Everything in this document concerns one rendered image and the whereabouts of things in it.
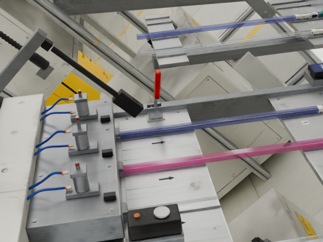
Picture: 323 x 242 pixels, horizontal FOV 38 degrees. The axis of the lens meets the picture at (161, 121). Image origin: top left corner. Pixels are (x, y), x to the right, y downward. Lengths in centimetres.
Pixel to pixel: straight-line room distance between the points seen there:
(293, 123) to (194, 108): 21
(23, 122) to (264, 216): 63
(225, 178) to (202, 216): 144
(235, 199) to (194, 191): 149
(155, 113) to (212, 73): 92
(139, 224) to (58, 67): 119
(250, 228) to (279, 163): 102
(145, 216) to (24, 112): 35
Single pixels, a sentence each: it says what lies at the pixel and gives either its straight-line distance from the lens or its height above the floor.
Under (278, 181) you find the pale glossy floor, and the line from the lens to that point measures 215.
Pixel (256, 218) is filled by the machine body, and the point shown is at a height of 62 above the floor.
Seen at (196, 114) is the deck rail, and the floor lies 94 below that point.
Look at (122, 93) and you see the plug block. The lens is 68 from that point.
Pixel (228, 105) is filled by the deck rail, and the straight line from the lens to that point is 102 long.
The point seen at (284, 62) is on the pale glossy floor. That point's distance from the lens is 264.
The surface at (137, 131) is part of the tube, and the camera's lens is 92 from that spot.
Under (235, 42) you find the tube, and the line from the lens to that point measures 116.
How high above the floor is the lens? 144
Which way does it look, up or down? 26 degrees down
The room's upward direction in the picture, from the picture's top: 54 degrees counter-clockwise
